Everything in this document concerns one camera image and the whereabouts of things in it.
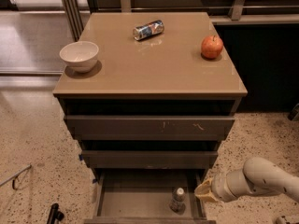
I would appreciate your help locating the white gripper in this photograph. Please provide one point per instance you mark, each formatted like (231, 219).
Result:
(219, 186)

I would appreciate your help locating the clear plastic bottle white cap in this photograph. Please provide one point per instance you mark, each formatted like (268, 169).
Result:
(177, 202)

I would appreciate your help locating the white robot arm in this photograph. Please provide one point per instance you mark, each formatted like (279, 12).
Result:
(257, 177)

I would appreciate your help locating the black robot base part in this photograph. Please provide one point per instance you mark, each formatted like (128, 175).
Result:
(55, 214)

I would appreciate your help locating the grey open bottom drawer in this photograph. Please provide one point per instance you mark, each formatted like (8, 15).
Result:
(142, 196)

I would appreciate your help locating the brown drawer cabinet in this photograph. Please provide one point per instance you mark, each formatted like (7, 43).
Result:
(165, 75)

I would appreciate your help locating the grey middle drawer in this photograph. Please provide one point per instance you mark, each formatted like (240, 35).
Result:
(149, 159)

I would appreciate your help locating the grey top drawer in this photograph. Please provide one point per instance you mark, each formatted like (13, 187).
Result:
(149, 128)

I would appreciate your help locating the dark object right edge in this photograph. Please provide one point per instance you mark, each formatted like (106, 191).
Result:
(294, 114)

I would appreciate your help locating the red apple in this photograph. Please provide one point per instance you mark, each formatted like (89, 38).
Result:
(211, 46)

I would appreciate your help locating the blue silver soda can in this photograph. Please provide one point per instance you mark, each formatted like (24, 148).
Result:
(148, 30)

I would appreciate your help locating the white ceramic bowl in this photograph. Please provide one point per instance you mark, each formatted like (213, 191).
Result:
(80, 56)

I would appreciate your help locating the grey metal bar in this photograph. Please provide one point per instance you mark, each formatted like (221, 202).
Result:
(13, 177)

